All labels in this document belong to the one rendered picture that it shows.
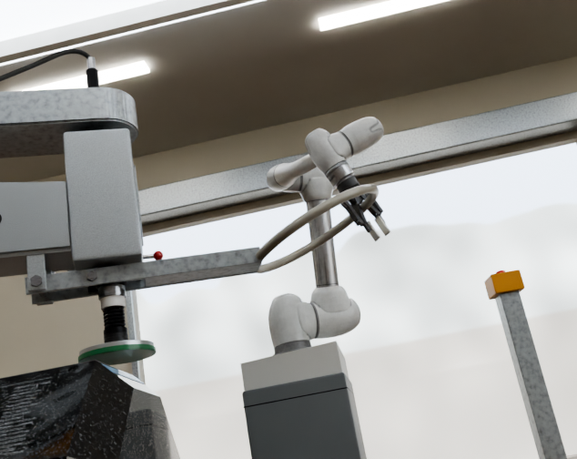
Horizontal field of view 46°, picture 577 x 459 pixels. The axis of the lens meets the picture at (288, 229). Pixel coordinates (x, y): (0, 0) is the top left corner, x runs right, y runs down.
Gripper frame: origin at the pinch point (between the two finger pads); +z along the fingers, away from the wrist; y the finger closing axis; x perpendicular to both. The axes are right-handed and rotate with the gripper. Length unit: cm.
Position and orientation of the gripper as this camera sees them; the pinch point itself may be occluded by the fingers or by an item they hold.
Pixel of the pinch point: (378, 229)
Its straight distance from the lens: 238.1
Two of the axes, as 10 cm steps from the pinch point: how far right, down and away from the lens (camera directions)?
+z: 5.4, 8.2, -2.0
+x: 3.9, -4.5, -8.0
